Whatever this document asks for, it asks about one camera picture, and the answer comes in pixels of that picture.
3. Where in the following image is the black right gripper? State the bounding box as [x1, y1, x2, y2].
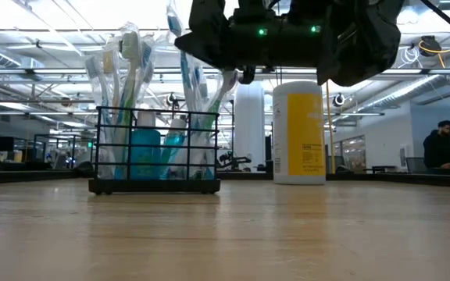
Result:
[173, 0, 326, 85]

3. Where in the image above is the orange white toothbrush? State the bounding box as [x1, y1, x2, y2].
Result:
[100, 48, 121, 180]

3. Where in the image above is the teal toothpaste tube white cap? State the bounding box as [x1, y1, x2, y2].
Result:
[159, 118, 187, 180]

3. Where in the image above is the small blue mouthwash bottle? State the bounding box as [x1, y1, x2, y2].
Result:
[130, 110, 163, 180]

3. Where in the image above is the black wire organizer rack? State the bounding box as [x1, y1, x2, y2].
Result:
[87, 105, 222, 196]

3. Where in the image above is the white building column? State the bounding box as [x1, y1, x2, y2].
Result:
[234, 80, 266, 172]

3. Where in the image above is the white canister with yellow label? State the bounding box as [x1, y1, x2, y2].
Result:
[271, 80, 327, 185]

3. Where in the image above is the person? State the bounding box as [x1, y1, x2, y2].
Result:
[422, 119, 450, 175]

